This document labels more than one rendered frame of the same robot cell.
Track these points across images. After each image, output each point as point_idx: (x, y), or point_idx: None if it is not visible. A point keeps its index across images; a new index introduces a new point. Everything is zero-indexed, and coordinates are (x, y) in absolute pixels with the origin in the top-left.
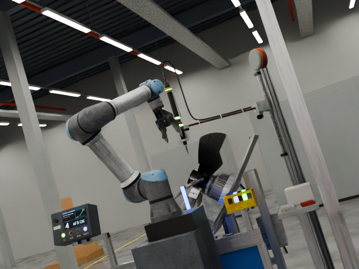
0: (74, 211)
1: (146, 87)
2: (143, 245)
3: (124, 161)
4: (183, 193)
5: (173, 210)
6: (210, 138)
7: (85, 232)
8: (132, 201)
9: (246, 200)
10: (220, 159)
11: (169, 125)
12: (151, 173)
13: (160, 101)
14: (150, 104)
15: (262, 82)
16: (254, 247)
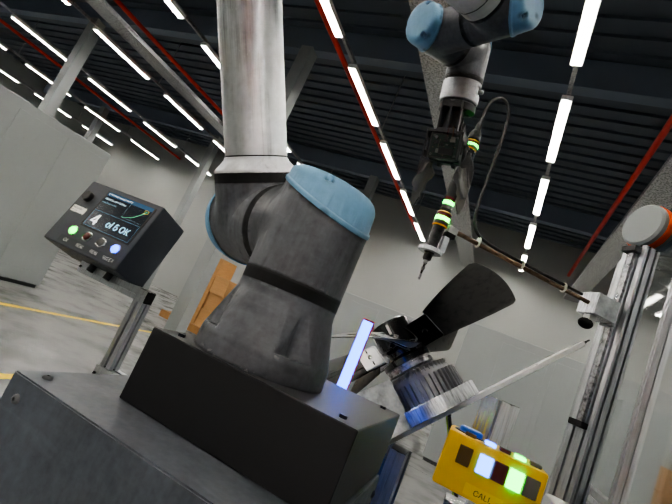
0: (131, 203)
1: None
2: (67, 397)
3: (279, 102)
4: (359, 339)
5: (297, 358)
6: (485, 282)
7: (108, 255)
8: (215, 239)
9: (512, 493)
10: (452, 339)
11: (456, 158)
12: (328, 176)
13: (476, 91)
14: (448, 84)
15: (630, 270)
16: None
